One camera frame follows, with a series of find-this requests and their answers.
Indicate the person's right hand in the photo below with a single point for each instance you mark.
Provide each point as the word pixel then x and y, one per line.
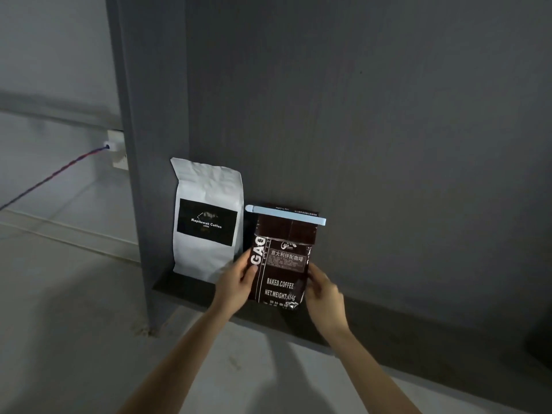
pixel 324 301

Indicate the person's left hand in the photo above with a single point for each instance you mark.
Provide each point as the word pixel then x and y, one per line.
pixel 230 286

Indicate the person's left thumb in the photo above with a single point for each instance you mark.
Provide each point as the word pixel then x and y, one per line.
pixel 251 275

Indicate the person's right thumb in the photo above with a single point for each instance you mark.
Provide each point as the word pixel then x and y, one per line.
pixel 309 286

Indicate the dark brown coffee bag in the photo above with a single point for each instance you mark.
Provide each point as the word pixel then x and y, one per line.
pixel 282 260

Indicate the person's left forearm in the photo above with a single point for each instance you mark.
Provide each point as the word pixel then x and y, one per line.
pixel 172 366

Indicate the person's right forearm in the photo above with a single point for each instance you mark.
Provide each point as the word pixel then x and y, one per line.
pixel 371 375

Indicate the light blue bag clip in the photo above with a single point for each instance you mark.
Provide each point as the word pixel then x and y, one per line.
pixel 284 214

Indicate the white coffee bag black label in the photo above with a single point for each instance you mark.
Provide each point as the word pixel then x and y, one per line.
pixel 206 222

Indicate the dark grey cabinet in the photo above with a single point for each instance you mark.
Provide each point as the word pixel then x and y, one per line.
pixel 345 168

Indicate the white wall socket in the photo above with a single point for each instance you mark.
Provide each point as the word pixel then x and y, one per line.
pixel 117 149

